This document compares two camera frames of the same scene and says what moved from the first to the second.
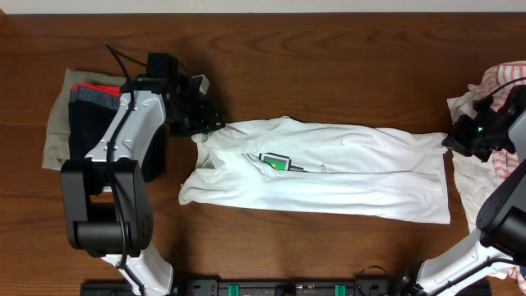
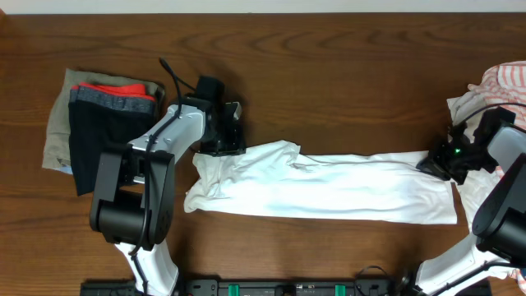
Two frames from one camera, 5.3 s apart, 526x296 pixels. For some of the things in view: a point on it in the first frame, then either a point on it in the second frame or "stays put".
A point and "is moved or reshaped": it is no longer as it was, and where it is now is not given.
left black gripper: (204, 121) -> (233, 145)
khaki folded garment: (57, 141) stays put
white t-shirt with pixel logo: (348, 169) is moved or reshaped
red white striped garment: (494, 85) stays put
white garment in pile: (477, 178) stays put
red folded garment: (109, 90) stays put
